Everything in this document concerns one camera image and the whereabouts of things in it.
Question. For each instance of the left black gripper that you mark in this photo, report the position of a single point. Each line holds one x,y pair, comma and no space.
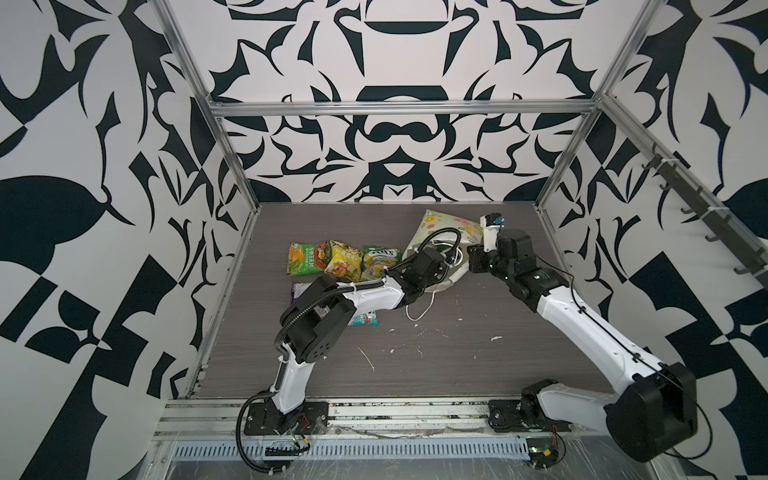
409,263

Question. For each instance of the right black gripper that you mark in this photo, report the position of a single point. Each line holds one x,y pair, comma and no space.
476,257

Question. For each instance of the floral paper gift bag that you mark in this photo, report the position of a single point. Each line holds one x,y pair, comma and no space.
437,228

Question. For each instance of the yellow green snack bag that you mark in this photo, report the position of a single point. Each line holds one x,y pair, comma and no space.
376,259

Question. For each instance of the teal mint candy bag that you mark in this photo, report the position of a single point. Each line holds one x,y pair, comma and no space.
367,318

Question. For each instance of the yellow chips snack bag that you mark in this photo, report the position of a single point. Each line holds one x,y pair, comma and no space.
344,261

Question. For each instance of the green red snack bag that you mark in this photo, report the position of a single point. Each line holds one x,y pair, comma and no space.
306,259

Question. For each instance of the purple snack bag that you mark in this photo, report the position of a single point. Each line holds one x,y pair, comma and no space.
297,289

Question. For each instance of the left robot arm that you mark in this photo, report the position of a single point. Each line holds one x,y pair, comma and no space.
316,321

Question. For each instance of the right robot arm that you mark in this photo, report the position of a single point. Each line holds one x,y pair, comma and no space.
653,405

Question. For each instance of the green circuit board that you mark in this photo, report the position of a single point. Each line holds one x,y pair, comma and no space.
543,455

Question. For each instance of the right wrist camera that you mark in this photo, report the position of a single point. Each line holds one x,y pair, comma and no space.
491,225

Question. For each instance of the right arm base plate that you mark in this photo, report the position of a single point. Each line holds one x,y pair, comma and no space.
520,415

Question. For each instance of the aluminium cage frame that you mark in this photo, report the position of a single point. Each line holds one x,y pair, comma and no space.
347,120

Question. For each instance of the white slotted cable duct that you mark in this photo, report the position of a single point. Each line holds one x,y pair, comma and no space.
515,449

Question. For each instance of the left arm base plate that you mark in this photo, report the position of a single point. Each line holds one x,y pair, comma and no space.
264,418

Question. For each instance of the wall hook rail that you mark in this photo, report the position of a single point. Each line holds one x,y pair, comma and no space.
701,203

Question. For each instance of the aluminium front rail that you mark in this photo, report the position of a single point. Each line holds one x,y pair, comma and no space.
386,417

